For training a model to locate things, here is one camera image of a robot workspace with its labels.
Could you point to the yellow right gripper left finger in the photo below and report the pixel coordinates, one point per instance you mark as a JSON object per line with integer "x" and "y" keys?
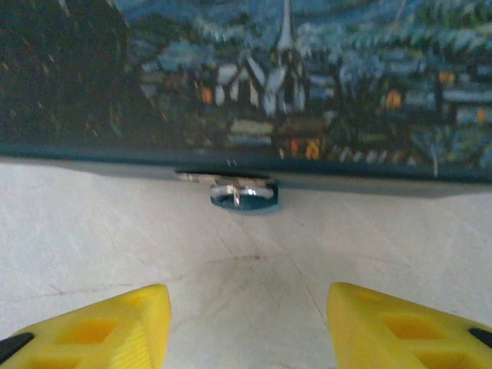
{"x": 77, "y": 338}

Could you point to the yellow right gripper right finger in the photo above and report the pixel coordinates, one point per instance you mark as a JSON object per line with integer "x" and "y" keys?
{"x": 403, "y": 334}

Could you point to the starry night print box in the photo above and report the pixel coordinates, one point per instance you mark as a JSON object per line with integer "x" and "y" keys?
{"x": 246, "y": 77}

